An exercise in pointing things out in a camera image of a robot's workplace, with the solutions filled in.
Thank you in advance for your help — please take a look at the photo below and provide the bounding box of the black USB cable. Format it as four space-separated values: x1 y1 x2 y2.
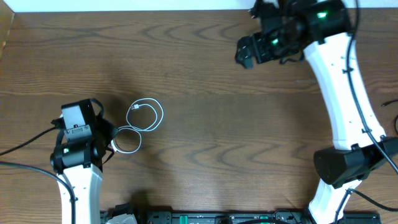
381 98 398 136

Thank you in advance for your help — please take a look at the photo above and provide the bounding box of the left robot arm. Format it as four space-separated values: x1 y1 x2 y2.
50 98 117 223

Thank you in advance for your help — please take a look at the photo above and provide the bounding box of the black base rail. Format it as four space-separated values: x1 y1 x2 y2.
99 210 382 224

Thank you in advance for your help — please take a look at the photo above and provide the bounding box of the white USB cable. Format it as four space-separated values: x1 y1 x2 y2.
111 98 165 154

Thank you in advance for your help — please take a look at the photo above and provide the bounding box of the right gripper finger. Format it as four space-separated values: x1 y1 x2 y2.
237 35 255 52
234 51 254 69

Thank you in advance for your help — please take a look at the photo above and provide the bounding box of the left camera black cable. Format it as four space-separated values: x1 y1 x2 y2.
0 126 77 224

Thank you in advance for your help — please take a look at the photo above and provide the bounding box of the camera black cable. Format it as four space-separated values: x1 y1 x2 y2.
334 0 398 224
0 126 77 224

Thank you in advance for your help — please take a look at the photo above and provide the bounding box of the right camera black cable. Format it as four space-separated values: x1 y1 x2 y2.
334 0 398 224

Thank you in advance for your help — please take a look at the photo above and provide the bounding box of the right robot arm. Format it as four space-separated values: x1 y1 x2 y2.
235 0 397 223

